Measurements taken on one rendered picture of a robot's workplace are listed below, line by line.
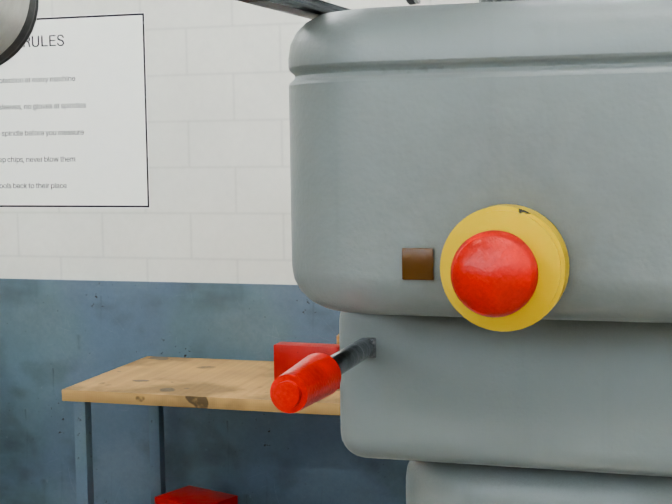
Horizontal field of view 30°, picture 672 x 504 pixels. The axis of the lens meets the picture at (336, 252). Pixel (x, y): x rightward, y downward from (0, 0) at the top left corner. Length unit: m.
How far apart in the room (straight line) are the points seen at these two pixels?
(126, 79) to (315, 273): 4.98
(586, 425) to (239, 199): 4.73
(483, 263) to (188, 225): 4.96
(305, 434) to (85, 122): 1.69
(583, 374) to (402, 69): 0.21
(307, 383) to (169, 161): 4.93
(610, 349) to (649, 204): 0.13
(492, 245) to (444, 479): 0.25
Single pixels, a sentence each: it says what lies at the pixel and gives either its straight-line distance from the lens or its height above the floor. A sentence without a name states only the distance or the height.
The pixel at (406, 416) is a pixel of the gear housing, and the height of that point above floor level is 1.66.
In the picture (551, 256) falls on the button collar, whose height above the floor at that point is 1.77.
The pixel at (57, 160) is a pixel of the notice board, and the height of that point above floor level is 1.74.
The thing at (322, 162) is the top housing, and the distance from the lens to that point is 0.65.
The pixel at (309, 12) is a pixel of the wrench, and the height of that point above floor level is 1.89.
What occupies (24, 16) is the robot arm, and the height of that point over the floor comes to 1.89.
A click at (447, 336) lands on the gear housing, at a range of 0.73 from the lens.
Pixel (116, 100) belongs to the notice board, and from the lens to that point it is 5.64.
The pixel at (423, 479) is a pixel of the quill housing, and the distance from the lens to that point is 0.80.
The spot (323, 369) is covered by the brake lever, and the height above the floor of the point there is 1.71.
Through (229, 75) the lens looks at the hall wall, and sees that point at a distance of 5.42.
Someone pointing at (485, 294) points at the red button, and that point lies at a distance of 0.57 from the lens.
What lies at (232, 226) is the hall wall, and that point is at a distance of 5.43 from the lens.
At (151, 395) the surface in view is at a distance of 4.76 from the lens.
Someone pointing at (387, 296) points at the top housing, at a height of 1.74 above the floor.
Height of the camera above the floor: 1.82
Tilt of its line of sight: 5 degrees down
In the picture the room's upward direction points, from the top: 1 degrees counter-clockwise
